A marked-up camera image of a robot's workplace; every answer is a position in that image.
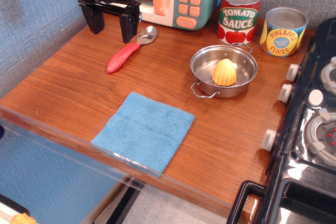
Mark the white stove knob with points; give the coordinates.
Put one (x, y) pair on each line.
(285, 93)
(292, 72)
(269, 139)

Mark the pineapple slices can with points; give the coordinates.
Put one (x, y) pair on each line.
(283, 31)

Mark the white stove knob middle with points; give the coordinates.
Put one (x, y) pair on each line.
(285, 93)

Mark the yellow object bottom left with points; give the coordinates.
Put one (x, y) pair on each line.
(23, 219)

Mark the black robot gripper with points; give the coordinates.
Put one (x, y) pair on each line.
(128, 21)

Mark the yellow toy corn piece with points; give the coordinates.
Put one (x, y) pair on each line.
(224, 73)

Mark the blue microfiber cloth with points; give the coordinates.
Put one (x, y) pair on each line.
(144, 133)

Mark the white stove knob top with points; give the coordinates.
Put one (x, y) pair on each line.
(292, 72)

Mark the white stove knob bottom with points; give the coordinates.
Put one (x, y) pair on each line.
(269, 139)

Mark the red handled metal spoon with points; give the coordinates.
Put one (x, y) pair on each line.
(147, 36)

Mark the clear acrylic barrier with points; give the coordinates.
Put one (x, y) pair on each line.
(55, 177)

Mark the small stainless steel pot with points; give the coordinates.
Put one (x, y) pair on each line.
(203, 64)

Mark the black toy stove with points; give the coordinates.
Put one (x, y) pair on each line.
(300, 175)

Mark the tomato sauce can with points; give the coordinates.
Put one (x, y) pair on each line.
(237, 20)

